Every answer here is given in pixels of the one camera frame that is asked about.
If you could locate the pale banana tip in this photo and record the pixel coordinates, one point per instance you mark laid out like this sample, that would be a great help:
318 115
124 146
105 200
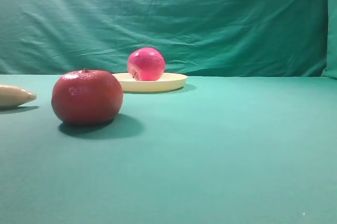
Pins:
13 96

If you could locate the red apple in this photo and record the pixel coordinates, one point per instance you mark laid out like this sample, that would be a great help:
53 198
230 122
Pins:
146 64

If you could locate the orange mandarin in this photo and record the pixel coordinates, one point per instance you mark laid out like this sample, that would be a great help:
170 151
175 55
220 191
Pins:
87 97

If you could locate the yellow plate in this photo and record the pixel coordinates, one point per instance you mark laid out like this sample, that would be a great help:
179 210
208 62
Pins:
167 82

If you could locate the green backdrop cloth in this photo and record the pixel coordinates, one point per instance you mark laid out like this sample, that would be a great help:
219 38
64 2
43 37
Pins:
259 38

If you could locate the green table cloth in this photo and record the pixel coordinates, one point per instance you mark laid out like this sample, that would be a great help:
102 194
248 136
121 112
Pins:
220 150

